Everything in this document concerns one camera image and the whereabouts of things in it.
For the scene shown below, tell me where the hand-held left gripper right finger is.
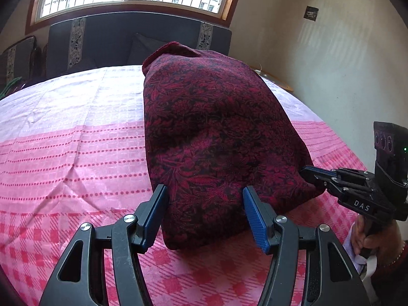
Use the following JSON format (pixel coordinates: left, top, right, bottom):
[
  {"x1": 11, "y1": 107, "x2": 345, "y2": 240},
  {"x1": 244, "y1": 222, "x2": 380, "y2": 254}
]
[{"x1": 242, "y1": 185, "x2": 372, "y2": 306}]

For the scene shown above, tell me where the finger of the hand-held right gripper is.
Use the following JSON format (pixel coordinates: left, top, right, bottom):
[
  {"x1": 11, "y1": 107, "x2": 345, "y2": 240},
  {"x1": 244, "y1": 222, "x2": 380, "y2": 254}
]
[
  {"x1": 300, "y1": 166, "x2": 372, "y2": 199},
  {"x1": 311, "y1": 166, "x2": 374, "y2": 187}
]

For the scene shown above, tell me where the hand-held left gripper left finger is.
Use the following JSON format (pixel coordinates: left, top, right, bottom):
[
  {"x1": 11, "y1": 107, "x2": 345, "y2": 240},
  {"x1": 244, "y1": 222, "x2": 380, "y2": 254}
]
[{"x1": 38, "y1": 184, "x2": 169, "y2": 306}]

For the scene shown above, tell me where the maroon patterned knit garment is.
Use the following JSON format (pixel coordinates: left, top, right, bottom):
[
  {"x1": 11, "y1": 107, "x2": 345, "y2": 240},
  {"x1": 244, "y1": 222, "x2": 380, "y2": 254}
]
[{"x1": 141, "y1": 41, "x2": 326, "y2": 251}]

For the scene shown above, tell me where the person's right forearm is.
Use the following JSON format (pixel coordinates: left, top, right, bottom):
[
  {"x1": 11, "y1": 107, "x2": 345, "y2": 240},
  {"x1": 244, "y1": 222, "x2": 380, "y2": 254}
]
[{"x1": 370, "y1": 239, "x2": 408, "y2": 306}]

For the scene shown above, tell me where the person's right hand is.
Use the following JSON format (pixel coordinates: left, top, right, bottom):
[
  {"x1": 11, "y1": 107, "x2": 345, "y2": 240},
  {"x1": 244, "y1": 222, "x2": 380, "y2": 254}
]
[{"x1": 350, "y1": 218, "x2": 404, "y2": 259}]

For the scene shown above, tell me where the pink and lilac checked sheet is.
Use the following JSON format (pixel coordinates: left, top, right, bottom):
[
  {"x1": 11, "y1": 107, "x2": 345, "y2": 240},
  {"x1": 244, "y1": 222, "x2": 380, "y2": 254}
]
[{"x1": 0, "y1": 65, "x2": 380, "y2": 306}]

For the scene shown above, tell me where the wooden side table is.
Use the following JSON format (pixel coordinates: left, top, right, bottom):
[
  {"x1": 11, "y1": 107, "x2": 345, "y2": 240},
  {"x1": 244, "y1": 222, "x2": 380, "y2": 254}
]
[{"x1": 252, "y1": 67, "x2": 294, "y2": 93}]

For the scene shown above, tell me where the dark grey sofa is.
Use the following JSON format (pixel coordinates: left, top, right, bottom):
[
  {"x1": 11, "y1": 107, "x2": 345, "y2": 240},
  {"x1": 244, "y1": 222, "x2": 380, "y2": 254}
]
[{"x1": 45, "y1": 12, "x2": 233, "y2": 77}]

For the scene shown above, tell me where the dark grey armchair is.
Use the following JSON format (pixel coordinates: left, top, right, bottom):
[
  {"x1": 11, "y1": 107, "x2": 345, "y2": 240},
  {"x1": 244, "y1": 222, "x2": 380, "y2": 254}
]
[{"x1": 0, "y1": 36, "x2": 43, "y2": 86}]

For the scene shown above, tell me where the dark wall plaque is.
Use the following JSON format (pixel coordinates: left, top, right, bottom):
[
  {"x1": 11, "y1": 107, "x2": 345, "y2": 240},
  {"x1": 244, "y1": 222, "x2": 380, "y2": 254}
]
[{"x1": 303, "y1": 6, "x2": 319, "y2": 22}]

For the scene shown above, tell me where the green cable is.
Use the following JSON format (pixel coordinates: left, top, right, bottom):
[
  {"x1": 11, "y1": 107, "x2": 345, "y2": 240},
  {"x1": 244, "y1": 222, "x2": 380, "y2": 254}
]
[{"x1": 0, "y1": 76, "x2": 27, "y2": 100}]

